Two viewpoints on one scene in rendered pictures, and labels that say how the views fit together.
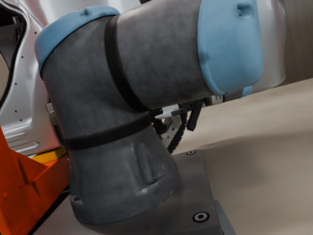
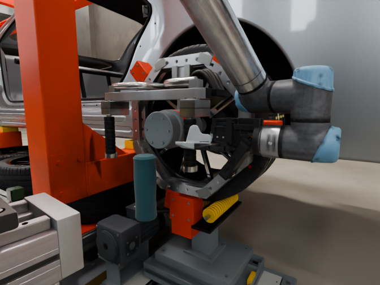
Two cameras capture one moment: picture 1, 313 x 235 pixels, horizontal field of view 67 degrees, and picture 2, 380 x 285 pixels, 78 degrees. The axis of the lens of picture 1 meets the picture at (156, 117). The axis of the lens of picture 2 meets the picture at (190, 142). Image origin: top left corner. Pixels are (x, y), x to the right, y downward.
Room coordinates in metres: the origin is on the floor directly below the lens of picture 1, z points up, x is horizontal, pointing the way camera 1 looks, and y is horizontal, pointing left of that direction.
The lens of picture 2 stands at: (0.31, -0.33, 0.92)
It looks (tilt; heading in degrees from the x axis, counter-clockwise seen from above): 8 degrees down; 31
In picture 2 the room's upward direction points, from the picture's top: straight up
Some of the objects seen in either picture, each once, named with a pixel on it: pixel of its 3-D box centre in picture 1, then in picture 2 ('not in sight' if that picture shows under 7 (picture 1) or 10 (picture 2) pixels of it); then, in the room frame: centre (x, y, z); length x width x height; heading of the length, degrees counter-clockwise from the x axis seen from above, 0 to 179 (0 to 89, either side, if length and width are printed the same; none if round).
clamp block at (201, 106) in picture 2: not in sight; (195, 107); (0.89, 0.00, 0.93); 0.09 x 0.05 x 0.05; 178
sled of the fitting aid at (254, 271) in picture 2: not in sight; (204, 266); (1.27, 0.16, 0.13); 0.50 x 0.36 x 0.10; 88
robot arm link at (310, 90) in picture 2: not in sight; (303, 95); (0.86, -0.28, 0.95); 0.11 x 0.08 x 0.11; 68
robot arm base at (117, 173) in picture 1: (118, 157); not in sight; (0.32, 0.07, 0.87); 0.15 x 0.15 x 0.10
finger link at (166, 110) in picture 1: (166, 108); (193, 136); (0.81, -0.04, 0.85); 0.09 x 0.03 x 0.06; 121
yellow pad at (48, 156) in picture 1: (49, 155); (141, 143); (1.38, 0.67, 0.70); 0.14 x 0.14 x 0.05; 88
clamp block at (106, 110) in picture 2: (62, 114); (115, 107); (0.90, 0.34, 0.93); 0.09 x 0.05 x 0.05; 178
